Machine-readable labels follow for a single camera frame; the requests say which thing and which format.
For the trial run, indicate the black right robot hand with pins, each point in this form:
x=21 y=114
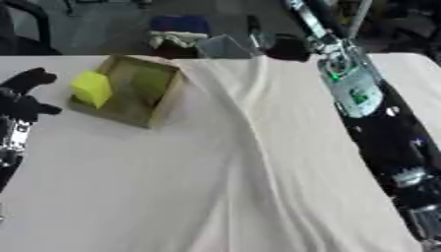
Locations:
x=321 y=16

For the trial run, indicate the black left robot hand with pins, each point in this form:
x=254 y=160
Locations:
x=22 y=101

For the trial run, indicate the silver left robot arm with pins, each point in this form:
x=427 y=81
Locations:
x=12 y=138

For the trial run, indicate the silver and black right robot arm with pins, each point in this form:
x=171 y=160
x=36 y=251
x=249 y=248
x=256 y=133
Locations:
x=390 y=131

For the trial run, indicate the tan cardboard box green inside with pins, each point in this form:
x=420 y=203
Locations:
x=150 y=98

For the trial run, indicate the dark bag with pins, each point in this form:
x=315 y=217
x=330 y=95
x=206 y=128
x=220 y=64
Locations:
x=288 y=47

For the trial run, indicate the black chair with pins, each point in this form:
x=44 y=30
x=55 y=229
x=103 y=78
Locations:
x=26 y=36

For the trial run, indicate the yellow-green block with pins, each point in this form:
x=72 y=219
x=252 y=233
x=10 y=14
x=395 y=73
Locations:
x=92 y=87

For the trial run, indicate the grey translucent container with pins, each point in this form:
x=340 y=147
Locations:
x=224 y=47

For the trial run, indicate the blue bag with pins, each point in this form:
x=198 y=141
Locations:
x=179 y=23

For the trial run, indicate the white crumpled cloth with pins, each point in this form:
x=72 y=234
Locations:
x=175 y=39

